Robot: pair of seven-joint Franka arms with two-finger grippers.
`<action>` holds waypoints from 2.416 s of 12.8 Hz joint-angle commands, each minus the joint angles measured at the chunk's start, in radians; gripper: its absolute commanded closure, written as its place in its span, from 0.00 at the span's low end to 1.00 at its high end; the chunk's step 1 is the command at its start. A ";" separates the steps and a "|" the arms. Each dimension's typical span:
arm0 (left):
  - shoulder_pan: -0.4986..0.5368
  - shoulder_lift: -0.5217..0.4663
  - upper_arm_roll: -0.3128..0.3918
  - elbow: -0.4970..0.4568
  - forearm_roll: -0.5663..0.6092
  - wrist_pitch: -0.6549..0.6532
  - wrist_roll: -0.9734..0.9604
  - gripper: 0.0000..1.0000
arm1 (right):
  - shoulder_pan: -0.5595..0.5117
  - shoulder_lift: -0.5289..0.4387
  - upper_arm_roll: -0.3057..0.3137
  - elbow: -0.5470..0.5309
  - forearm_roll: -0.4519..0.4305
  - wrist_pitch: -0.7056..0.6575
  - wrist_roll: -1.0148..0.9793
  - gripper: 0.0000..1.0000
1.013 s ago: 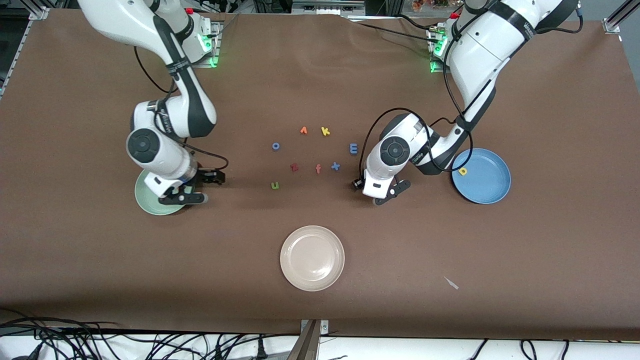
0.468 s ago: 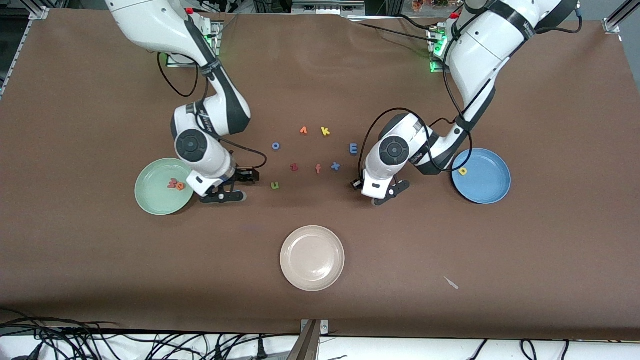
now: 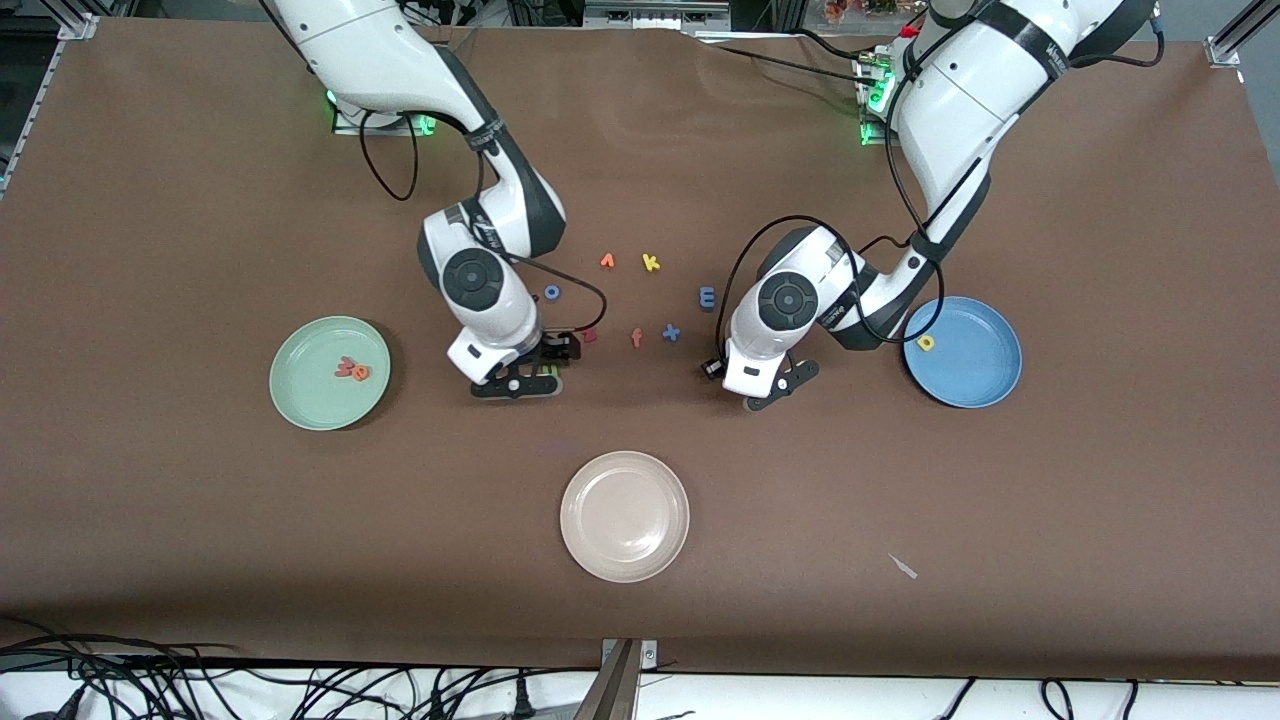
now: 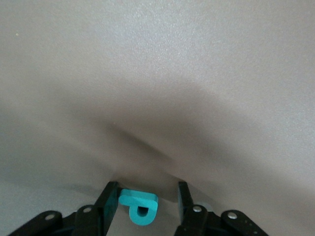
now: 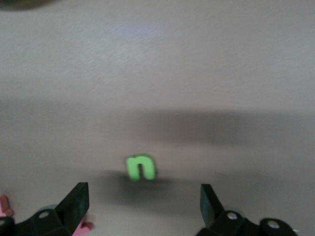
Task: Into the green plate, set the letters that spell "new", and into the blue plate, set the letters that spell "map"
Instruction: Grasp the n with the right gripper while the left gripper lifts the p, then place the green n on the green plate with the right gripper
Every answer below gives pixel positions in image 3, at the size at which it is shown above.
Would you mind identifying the beige plate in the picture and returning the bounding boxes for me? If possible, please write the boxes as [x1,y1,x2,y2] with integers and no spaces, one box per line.
[559,450,692,585]

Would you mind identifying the light green plate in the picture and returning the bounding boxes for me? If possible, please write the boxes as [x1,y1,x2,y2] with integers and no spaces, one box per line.
[268,315,393,432]

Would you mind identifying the blue plate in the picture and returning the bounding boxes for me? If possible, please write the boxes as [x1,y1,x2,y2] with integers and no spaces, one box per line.
[903,295,1024,410]

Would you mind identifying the grey power strip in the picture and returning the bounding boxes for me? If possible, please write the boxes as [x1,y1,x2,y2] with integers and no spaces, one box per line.
[583,0,733,29]

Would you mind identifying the brown table cover sheet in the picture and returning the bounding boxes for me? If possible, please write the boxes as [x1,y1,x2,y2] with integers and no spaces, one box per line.
[0,18,1280,681]

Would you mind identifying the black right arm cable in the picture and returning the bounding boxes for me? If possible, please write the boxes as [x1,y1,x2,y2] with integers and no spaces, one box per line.
[360,110,609,339]

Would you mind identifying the metal table edge bracket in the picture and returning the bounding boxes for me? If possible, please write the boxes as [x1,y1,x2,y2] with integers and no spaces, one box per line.
[575,638,659,720]

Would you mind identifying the thin black table cable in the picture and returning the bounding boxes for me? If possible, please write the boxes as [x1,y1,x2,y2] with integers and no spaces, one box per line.
[785,28,881,63]
[700,38,881,89]

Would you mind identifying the tangled black cables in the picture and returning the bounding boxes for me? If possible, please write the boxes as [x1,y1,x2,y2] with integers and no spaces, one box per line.
[0,618,601,720]

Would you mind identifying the aluminium frame profile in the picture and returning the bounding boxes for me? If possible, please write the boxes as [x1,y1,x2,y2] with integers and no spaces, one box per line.
[0,0,101,196]
[1205,0,1280,69]

